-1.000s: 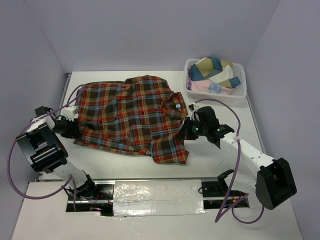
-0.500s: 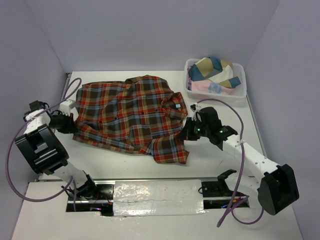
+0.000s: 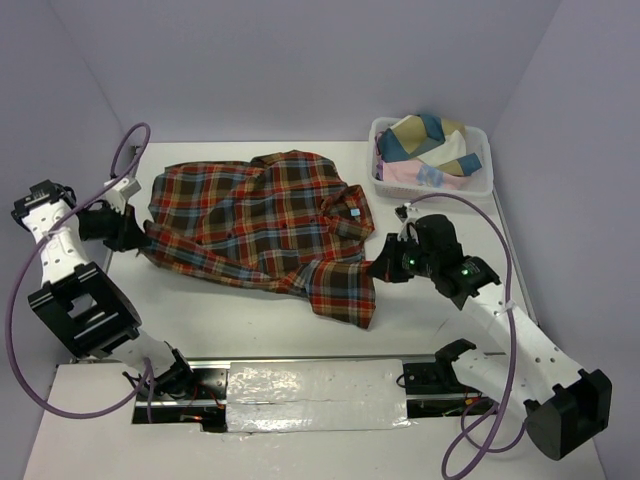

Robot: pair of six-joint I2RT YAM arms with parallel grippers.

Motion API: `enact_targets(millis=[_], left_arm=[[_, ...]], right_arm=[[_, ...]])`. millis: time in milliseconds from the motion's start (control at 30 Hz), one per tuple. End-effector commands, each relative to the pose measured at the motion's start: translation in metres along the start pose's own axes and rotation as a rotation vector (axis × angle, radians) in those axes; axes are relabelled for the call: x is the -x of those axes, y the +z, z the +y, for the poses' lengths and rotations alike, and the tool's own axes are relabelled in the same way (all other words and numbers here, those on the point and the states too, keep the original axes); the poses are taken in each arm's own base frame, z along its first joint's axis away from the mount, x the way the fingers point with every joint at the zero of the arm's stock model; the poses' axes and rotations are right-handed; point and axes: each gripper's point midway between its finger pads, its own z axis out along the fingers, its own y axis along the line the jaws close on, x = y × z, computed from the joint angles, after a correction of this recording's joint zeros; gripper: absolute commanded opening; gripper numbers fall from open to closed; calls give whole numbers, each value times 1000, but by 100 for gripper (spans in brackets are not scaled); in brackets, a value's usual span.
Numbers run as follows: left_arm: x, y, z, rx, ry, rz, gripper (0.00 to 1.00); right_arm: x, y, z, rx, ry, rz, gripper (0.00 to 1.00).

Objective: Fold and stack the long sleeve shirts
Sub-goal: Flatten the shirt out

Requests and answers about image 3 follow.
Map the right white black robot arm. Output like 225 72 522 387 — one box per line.
369 205 612 460

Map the white plastic basket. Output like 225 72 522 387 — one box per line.
368 117 494 200

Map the purple cable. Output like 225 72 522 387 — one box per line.
407 192 526 480
6 121 154 417

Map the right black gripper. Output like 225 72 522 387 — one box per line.
366 232 438 282

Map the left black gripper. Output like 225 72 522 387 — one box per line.
77 200 152 253

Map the red brown plaid shirt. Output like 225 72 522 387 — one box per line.
140 151 376 329

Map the blue beige checked cloth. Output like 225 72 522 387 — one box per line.
376 114 482 177

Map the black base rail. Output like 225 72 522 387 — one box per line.
132 361 490 433

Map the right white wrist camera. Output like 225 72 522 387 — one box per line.
394 202 419 223

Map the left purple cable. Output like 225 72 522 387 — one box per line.
6 121 154 417

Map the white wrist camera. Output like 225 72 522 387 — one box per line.
394 202 419 223
102 176 141 214

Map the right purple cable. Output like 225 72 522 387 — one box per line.
407 192 526 480

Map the silver foil cover plate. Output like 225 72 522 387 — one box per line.
225 359 410 433

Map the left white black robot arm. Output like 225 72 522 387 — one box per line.
11 177 196 399

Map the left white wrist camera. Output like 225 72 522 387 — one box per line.
102 176 141 214

